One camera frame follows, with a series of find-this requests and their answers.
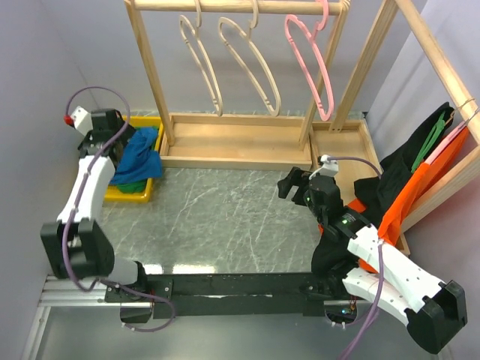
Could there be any wooden clothes rack right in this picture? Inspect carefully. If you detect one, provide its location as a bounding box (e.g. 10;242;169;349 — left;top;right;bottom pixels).
310;0;480;256

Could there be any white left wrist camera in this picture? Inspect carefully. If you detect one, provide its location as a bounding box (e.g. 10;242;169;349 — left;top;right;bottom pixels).
64;106;93;136

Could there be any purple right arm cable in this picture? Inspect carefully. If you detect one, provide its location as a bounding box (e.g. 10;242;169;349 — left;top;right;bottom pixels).
329;156;386;360

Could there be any green hanger on right rack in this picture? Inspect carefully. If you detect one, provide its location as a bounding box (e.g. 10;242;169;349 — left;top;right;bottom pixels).
411;111;446;173

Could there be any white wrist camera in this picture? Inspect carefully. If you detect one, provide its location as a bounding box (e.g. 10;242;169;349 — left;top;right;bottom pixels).
64;106;93;136
318;154;339;178

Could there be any beige wooden hanger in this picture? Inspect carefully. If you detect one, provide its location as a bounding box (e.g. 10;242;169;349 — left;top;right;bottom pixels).
218;0;282;117
178;0;224;117

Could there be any yellow plastic tray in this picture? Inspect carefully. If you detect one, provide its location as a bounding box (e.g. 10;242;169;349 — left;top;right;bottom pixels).
104;116;164;203

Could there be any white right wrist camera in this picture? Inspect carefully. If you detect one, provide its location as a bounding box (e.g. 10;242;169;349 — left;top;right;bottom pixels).
318;154;339;178

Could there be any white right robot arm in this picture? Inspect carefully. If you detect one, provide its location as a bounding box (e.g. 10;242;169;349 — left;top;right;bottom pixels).
277;166;467;354

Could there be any pink hanger on right rack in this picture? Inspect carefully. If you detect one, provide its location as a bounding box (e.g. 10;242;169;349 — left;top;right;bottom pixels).
424;121;467;165

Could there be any blue tank top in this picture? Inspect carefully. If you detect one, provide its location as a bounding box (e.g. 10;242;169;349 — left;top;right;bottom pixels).
109;126;164;186

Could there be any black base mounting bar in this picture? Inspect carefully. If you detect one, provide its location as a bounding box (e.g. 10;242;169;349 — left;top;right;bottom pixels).
105;272;358;325

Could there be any wooden clothes rack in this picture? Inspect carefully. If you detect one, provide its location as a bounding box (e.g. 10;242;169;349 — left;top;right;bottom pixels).
310;0;480;256
125;1;350;170

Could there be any green garment in tray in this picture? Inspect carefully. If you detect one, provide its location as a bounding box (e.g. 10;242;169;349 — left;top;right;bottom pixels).
114;126;158;194

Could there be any orange hanging garment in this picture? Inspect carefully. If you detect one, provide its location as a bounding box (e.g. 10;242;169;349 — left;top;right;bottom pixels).
317;125;470;275

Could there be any wooden clothes rack centre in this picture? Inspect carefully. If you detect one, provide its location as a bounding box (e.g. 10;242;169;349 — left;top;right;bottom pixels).
125;1;350;170

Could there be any black hanging garment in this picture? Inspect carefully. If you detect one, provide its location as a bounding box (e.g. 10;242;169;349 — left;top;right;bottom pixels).
304;103;457;276

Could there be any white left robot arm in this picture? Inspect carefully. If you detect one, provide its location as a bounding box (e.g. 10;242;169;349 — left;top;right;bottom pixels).
40;106;150;302

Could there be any pink plastic hanger on rack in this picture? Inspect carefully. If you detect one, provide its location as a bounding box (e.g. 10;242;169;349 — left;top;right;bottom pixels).
284;0;335;122

